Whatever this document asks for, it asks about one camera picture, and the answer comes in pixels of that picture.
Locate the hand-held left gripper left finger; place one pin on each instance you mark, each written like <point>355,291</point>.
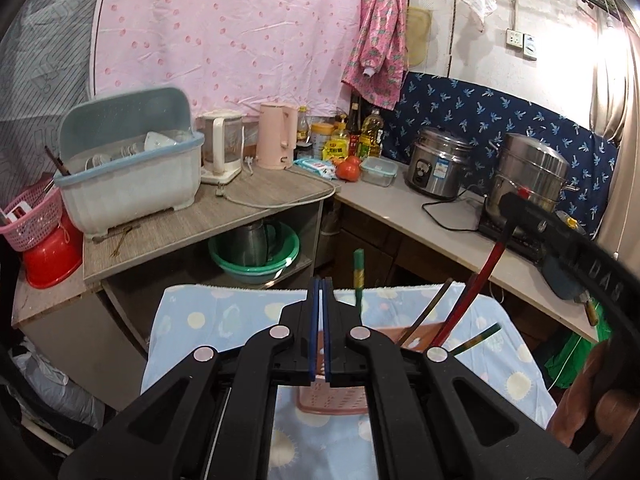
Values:
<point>314,330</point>

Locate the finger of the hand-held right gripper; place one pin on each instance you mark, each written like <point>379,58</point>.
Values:
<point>530,215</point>

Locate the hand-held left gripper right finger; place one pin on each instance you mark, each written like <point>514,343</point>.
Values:
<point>327,330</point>

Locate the pink perforated utensil basket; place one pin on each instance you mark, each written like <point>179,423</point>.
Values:
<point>330,400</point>

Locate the green chopstick gold band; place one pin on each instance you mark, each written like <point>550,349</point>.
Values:
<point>359,265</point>

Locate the red chopstick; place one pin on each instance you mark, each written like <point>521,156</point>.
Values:
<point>472,290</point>

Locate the thin green chopstick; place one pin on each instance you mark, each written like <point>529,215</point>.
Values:
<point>482,336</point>

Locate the person's right hand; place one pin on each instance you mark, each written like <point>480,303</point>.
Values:
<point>585,400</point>

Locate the black induction cooker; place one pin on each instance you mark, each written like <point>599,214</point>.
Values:
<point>525,247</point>

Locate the steel steamer pot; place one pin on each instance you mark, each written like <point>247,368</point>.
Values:
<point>530,170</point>

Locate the green cloth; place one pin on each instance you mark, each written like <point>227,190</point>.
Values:
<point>570,360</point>

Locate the green plastic basin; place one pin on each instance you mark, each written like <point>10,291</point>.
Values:
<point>250,272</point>

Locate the light blue dotted tablecloth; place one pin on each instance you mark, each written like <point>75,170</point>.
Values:
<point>220,320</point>

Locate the steel kettle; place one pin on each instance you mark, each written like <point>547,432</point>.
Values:
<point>252,245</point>

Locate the silver rice cooker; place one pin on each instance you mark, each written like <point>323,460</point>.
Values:
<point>437,165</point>

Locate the navy printed cloth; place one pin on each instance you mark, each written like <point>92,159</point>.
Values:
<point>500,110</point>

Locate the wooden kitchen countertop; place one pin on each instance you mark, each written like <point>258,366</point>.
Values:
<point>400,210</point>

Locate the glass container green lid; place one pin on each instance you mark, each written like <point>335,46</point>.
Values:
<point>378,172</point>

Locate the red tomato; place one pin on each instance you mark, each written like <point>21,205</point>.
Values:
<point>347,170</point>

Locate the blue wet wipes pack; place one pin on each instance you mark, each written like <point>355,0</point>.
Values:
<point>315,167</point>

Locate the wooden shelf cabinet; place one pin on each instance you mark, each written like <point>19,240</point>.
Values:
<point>175,225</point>

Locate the yellow cooking oil bottle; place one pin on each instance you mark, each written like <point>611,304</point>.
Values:
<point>371,137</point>

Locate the yellow seasoning packet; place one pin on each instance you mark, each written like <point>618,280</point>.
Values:
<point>337,150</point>

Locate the yellow tin can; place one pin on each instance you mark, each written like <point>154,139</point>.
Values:
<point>321,137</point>

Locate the dark sauce bottle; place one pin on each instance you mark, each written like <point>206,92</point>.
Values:
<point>355,130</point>

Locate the pink electric kettle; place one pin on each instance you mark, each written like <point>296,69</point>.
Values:
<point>272,135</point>

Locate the small brown sauce bottle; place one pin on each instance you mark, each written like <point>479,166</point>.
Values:
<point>303,127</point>

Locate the white glass kettle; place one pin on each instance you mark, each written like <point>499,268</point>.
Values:
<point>220,145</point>

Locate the yellow cutting board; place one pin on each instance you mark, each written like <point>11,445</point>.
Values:
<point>419,35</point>

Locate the pink floral smock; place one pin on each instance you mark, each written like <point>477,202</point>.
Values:
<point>380,45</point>

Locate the grey-blue dish drainer box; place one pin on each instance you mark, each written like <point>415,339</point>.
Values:
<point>130,195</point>

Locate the grey plastic bag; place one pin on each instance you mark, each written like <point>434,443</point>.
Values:
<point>55,390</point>

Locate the red plastic basin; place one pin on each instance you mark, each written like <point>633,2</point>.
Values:
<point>50,265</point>

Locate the pink lattice basket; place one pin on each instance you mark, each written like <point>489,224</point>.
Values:
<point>35,225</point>

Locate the dark brown chopstick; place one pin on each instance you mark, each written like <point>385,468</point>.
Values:
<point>57,161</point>

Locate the pink dotted curtain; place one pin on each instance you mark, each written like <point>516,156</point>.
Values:
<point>225,35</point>

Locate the grey striped cloth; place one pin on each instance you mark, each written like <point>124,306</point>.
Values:
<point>45,60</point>

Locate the white wall switch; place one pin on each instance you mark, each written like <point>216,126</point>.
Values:
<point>530,47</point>

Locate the white wall socket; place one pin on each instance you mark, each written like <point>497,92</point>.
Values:
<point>513,37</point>

